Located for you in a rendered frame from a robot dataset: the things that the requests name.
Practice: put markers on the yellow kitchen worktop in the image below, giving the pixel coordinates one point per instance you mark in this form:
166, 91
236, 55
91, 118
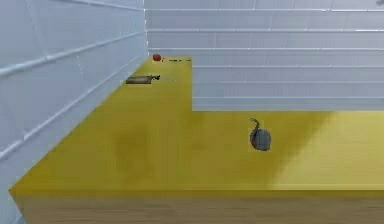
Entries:
160, 150

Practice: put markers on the thin dark knife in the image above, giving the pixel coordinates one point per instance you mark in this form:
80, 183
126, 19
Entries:
178, 60

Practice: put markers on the dark flat pan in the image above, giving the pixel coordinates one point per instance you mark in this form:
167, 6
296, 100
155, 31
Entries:
139, 80

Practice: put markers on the red tomato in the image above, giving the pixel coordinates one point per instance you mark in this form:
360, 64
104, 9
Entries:
156, 57

